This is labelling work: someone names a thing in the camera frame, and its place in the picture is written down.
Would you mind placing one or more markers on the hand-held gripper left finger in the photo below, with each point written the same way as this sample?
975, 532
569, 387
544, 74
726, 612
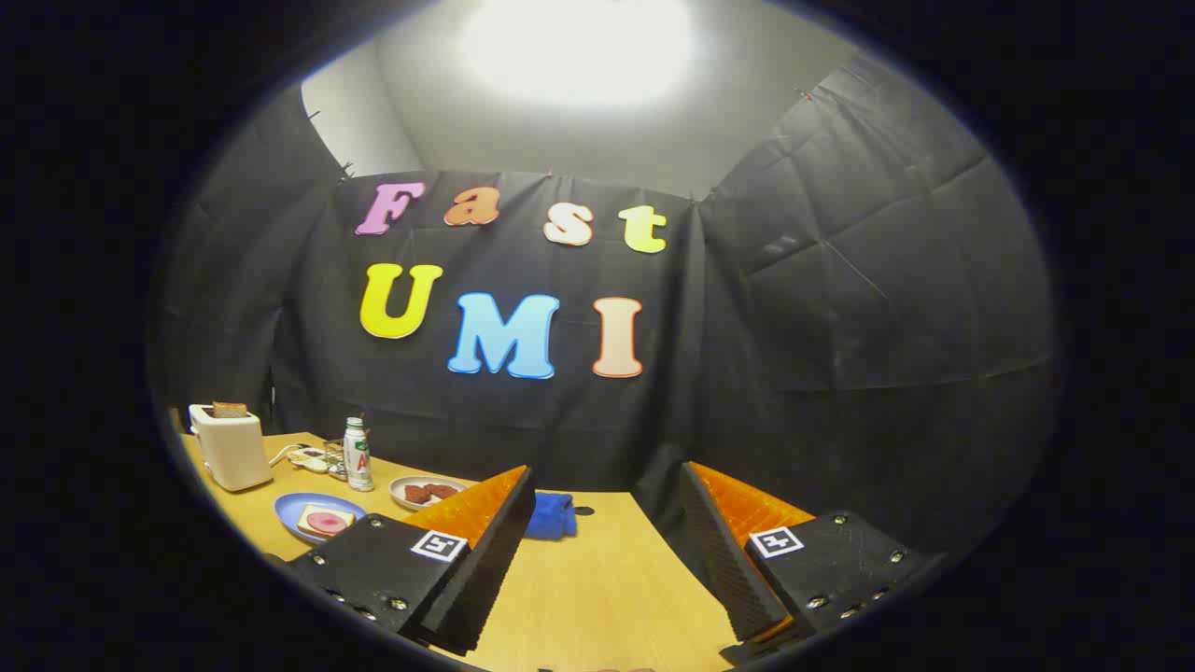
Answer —
485, 569

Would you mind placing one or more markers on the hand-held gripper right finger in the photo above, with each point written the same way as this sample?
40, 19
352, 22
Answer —
724, 560

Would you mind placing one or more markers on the brown toast slice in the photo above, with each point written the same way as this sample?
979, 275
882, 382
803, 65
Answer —
230, 410

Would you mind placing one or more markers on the blue folded towel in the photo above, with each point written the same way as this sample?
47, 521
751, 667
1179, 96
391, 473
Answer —
555, 518

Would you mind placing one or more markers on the brown meat piece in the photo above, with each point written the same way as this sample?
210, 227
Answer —
416, 495
441, 490

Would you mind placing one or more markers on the beige round plate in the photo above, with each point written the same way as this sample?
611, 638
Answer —
400, 485

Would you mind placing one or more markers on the pink ham slice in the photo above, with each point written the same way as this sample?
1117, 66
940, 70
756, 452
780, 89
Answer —
327, 523

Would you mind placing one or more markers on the white drink bottle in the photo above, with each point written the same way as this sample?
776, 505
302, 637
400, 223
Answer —
358, 457

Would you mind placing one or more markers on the white bread slice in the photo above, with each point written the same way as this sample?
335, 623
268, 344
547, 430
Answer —
304, 516

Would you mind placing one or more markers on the blue plate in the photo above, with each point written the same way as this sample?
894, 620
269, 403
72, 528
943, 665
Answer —
291, 509

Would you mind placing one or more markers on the white power strip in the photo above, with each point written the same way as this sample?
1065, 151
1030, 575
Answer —
308, 459

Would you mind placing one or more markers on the black backdrop cloth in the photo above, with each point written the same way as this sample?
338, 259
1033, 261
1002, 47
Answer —
840, 327

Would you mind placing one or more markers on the white toaster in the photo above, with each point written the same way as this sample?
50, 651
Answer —
233, 453

